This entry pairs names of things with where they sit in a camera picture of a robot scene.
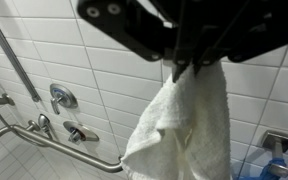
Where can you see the long bent steel grab bar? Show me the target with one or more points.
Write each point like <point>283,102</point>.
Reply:
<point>67,151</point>

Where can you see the round chrome shower valve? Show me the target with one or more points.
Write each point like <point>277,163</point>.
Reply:
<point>64,96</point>

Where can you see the oval chrome shower valve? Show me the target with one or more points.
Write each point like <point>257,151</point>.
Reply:
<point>82,131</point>

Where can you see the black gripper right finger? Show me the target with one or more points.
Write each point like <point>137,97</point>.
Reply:
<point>250,40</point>

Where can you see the steel wall hook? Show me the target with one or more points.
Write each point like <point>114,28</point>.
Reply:
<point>277,140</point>

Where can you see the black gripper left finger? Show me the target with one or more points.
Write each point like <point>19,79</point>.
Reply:
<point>124,30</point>

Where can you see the white towel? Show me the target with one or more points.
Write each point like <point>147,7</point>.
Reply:
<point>184,133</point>

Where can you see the steel shower slide rail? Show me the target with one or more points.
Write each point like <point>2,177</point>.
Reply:
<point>14,60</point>

